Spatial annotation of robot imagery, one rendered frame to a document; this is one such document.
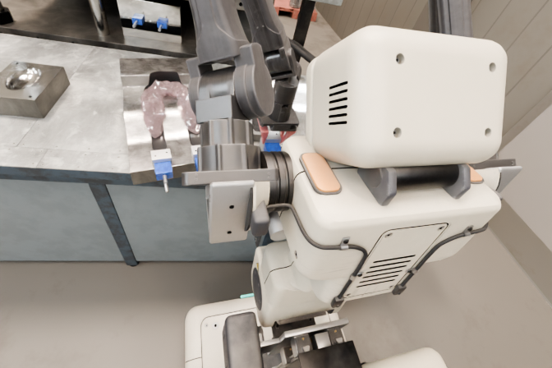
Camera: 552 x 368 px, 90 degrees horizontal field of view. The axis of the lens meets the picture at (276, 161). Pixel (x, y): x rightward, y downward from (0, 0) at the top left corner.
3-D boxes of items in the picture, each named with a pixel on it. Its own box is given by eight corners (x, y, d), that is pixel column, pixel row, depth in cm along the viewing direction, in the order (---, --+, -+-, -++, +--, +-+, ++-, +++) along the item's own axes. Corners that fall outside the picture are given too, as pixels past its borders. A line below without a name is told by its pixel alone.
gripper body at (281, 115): (255, 112, 74) (260, 89, 68) (292, 112, 77) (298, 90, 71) (260, 129, 70) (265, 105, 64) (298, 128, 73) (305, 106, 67)
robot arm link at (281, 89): (273, 79, 62) (298, 86, 62) (279, 65, 66) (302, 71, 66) (269, 104, 67) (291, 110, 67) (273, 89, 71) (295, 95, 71)
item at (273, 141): (285, 177, 76) (289, 164, 72) (267, 178, 75) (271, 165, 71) (275, 144, 84) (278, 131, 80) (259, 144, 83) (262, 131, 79)
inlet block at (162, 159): (177, 196, 74) (177, 184, 70) (158, 200, 72) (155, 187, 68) (171, 161, 82) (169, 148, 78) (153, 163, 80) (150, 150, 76)
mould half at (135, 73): (224, 170, 87) (227, 144, 79) (133, 185, 77) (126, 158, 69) (194, 82, 117) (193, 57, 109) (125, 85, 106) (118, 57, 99)
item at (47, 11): (270, 75, 147) (273, 66, 143) (-19, 37, 121) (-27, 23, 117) (263, 16, 204) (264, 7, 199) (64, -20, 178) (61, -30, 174)
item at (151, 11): (181, 43, 140) (179, 6, 127) (123, 35, 134) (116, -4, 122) (193, 8, 173) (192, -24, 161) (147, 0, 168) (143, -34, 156)
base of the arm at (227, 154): (181, 186, 31) (281, 180, 35) (179, 116, 32) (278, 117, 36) (184, 186, 40) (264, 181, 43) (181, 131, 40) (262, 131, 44)
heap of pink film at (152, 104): (205, 132, 89) (206, 113, 83) (145, 139, 82) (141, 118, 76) (190, 87, 104) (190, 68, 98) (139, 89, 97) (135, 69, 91)
